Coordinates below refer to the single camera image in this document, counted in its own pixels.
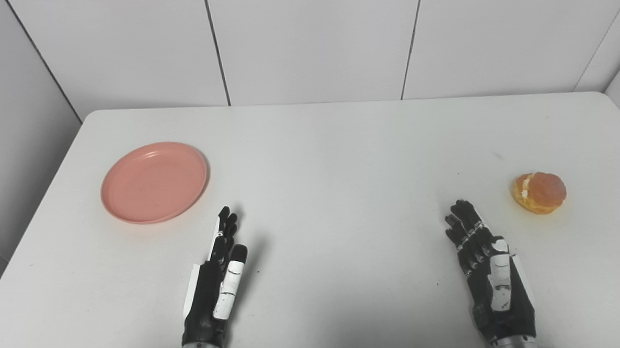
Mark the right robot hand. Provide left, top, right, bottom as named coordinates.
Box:
left=443, top=196, right=537, bottom=346

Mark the cream puff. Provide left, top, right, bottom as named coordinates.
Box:
left=510, top=171, right=568, bottom=216

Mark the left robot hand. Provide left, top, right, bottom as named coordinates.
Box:
left=176, top=205, right=252, bottom=348

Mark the pink plate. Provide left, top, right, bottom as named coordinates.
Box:
left=98, top=141, right=211, bottom=226

